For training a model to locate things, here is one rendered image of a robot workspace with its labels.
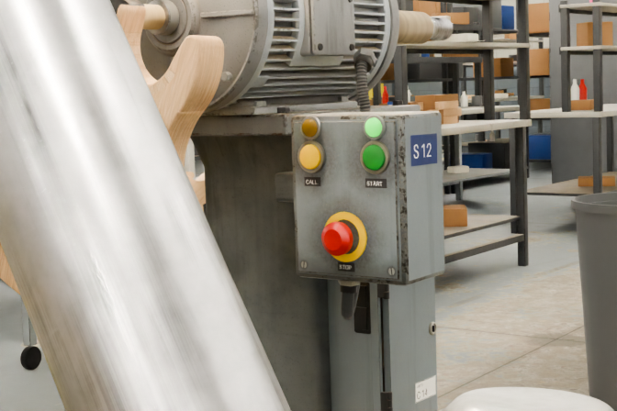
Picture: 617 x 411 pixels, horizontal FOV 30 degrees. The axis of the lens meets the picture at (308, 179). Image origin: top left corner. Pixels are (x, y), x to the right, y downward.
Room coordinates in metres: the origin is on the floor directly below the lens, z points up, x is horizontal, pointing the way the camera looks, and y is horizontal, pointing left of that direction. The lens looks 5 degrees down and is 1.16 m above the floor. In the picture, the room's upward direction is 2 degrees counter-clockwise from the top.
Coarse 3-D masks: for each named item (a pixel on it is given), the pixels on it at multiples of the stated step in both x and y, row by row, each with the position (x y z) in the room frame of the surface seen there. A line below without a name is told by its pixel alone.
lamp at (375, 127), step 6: (366, 120) 1.33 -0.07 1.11; (372, 120) 1.33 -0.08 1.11; (378, 120) 1.32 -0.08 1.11; (366, 126) 1.33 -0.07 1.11; (372, 126) 1.33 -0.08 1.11; (378, 126) 1.32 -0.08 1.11; (384, 126) 1.32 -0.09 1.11; (366, 132) 1.33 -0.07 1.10; (372, 132) 1.33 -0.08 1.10; (378, 132) 1.32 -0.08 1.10; (384, 132) 1.32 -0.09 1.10; (372, 138) 1.33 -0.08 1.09; (378, 138) 1.33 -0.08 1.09
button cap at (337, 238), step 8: (328, 224) 1.35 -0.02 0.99; (336, 224) 1.34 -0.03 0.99; (344, 224) 1.34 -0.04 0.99; (328, 232) 1.34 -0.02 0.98; (336, 232) 1.33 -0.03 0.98; (344, 232) 1.33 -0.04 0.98; (328, 240) 1.34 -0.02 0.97; (336, 240) 1.33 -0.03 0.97; (344, 240) 1.33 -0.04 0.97; (352, 240) 1.33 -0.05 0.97; (328, 248) 1.34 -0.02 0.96; (336, 248) 1.33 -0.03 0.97; (344, 248) 1.33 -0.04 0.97
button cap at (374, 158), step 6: (366, 150) 1.33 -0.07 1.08; (372, 150) 1.33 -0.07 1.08; (378, 150) 1.32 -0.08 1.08; (366, 156) 1.33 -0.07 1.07; (372, 156) 1.33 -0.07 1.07; (378, 156) 1.32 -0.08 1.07; (384, 156) 1.32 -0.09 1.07; (366, 162) 1.33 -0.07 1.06; (372, 162) 1.33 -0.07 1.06; (378, 162) 1.32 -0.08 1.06; (384, 162) 1.32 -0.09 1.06; (372, 168) 1.33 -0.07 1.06; (378, 168) 1.32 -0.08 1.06
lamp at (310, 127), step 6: (306, 120) 1.38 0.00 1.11; (312, 120) 1.38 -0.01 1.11; (318, 120) 1.38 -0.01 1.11; (300, 126) 1.39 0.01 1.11; (306, 126) 1.38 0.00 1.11; (312, 126) 1.38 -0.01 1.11; (318, 126) 1.37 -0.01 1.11; (306, 132) 1.38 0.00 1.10; (312, 132) 1.38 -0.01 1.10; (318, 132) 1.37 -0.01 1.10; (306, 138) 1.38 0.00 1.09; (312, 138) 1.38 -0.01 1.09
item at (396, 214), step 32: (352, 128) 1.35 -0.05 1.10; (416, 128) 1.34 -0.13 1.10; (320, 160) 1.37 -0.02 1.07; (352, 160) 1.35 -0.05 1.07; (416, 160) 1.34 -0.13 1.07; (320, 192) 1.38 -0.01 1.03; (352, 192) 1.35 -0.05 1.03; (384, 192) 1.33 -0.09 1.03; (416, 192) 1.34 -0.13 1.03; (320, 224) 1.38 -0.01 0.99; (352, 224) 1.35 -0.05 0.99; (384, 224) 1.33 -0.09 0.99; (416, 224) 1.34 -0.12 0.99; (320, 256) 1.38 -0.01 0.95; (352, 256) 1.35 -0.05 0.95; (384, 256) 1.33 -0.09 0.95; (416, 256) 1.33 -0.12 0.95; (352, 288) 1.41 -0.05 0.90
